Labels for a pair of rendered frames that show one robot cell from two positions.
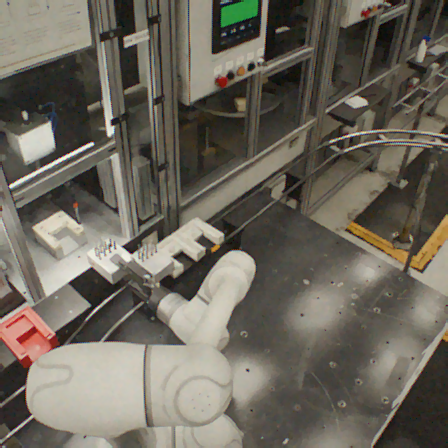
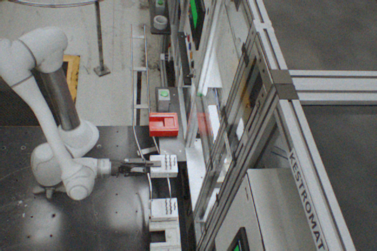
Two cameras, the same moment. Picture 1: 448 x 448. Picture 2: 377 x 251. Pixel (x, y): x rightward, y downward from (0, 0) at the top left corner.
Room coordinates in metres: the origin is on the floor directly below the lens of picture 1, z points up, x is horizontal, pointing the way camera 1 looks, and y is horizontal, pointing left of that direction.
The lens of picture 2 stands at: (1.59, -0.40, 2.59)
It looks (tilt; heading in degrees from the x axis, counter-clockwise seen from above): 52 degrees down; 124
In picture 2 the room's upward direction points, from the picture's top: 11 degrees clockwise
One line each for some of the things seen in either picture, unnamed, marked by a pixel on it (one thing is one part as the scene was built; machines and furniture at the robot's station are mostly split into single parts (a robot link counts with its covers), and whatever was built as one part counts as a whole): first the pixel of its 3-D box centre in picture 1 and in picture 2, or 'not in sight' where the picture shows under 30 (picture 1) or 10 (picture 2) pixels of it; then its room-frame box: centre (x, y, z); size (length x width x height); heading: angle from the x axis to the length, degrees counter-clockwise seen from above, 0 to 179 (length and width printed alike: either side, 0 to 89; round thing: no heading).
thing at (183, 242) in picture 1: (176, 258); (164, 238); (1.20, 0.16, 0.84); 0.36 x 0.14 x 0.10; 139
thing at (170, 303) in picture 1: (172, 309); (104, 168); (0.81, 0.13, 1.04); 0.09 x 0.06 x 0.09; 139
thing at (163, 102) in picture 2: not in sight; (164, 101); (0.66, 0.68, 0.97); 0.08 x 0.08 x 0.12; 49
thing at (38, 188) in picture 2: not in sight; (50, 179); (0.51, -0.01, 0.71); 0.22 x 0.18 x 0.06; 139
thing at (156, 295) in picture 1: (155, 295); (120, 167); (0.86, 0.18, 1.04); 0.09 x 0.07 x 0.08; 49
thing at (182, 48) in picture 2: not in sight; (185, 55); (0.74, 0.70, 1.37); 0.36 x 0.04 x 0.04; 139
